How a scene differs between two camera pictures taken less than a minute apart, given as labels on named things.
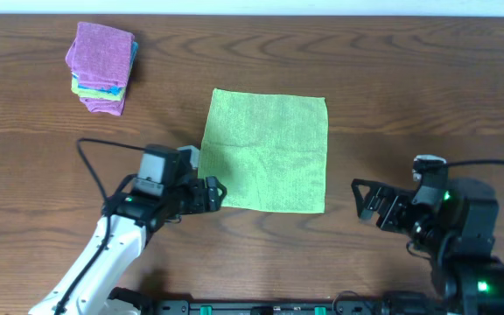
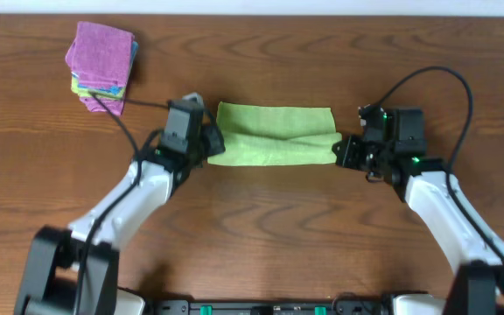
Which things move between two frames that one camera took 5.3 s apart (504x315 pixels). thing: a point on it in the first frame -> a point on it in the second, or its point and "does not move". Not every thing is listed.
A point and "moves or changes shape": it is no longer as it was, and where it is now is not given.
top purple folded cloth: (100, 55) does not move
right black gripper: (396, 199) -> (346, 157)
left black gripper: (201, 195) -> (213, 141)
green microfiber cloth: (269, 150) moves or changes shape
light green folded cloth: (95, 94) does not move
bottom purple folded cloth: (110, 106) does not move
